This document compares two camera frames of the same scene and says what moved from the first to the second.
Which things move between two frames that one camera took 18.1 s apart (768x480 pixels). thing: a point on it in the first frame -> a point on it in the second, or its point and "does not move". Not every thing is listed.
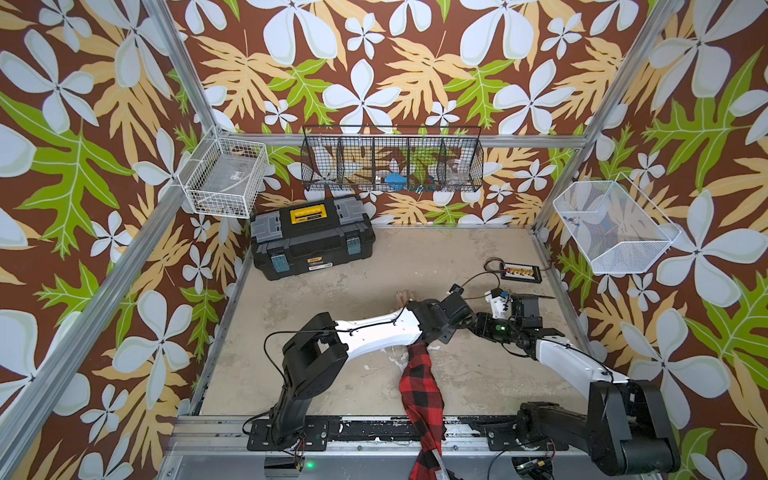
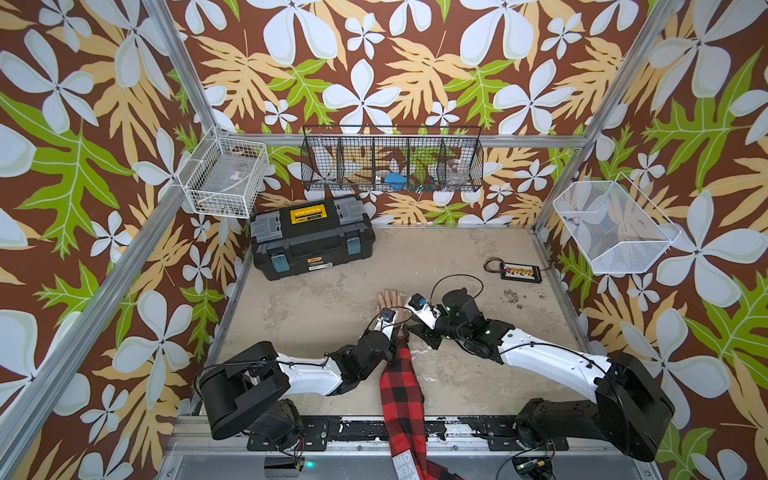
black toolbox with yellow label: x=307 y=234 does not move
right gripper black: x=482 y=323 -> x=424 y=332
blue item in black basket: x=396 y=181 does not move
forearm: x=423 y=401 -> x=403 y=410
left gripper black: x=447 y=335 -> x=391 y=353
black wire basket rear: x=413 y=159 does not move
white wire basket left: x=224 y=177 does not move
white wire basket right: x=615 y=226 does not move
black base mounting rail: x=502 y=433 does not move
